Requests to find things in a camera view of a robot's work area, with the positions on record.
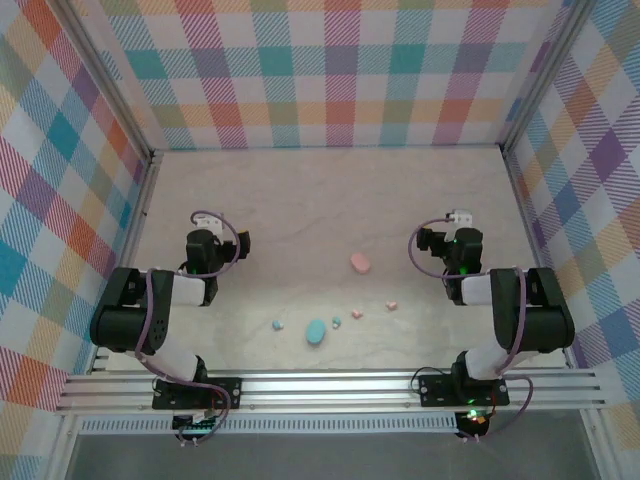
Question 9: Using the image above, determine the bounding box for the blue earbud charging case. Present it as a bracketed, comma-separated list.
[305, 318, 328, 346]

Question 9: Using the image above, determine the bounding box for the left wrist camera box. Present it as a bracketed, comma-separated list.
[192, 212, 224, 234]

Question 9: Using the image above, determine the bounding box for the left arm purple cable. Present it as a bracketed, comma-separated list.
[133, 209, 242, 446]

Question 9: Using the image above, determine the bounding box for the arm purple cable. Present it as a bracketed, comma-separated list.
[133, 209, 242, 446]
[408, 214, 535, 444]

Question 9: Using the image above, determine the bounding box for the aluminium table edge rail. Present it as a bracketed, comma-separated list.
[499, 147, 581, 371]
[85, 149, 165, 376]

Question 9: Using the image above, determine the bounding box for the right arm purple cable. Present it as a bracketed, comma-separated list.
[408, 214, 535, 444]

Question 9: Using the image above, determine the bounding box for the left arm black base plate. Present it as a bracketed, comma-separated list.
[151, 376, 245, 411]

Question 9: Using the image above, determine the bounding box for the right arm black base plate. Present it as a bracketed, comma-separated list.
[416, 372, 512, 409]

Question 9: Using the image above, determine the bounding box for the aluminium mounting rail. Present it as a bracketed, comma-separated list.
[53, 367, 610, 417]

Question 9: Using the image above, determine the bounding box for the aluminium frame post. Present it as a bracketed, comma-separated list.
[49, 0, 164, 166]
[499, 0, 601, 156]

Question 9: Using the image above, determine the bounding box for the white slotted cable duct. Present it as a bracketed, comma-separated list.
[74, 413, 464, 436]

